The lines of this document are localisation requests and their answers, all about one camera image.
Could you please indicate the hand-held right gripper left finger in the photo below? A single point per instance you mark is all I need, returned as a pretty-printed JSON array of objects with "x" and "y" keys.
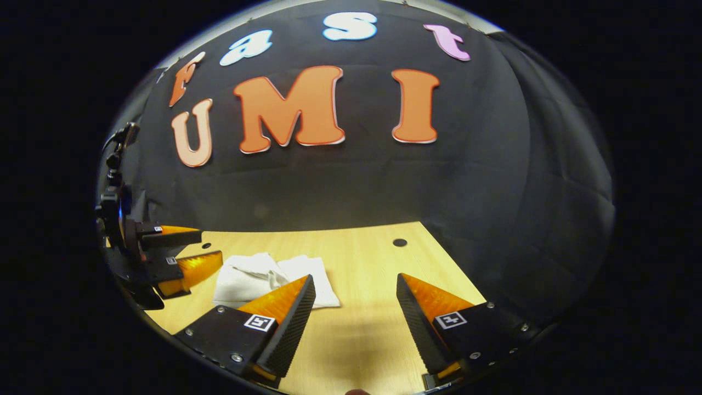
[{"x": 290, "y": 329}]

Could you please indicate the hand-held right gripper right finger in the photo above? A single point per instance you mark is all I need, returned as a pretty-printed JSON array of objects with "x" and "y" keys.
[{"x": 419, "y": 329}]

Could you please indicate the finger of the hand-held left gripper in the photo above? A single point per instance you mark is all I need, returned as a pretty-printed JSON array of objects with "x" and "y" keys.
[
  {"x": 173, "y": 238},
  {"x": 192, "y": 269}
]

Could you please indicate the white jeans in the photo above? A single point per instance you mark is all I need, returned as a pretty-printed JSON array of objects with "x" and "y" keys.
[{"x": 247, "y": 280}]

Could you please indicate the black backdrop cloth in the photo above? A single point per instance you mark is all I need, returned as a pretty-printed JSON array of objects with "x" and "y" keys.
[{"x": 351, "y": 181}]

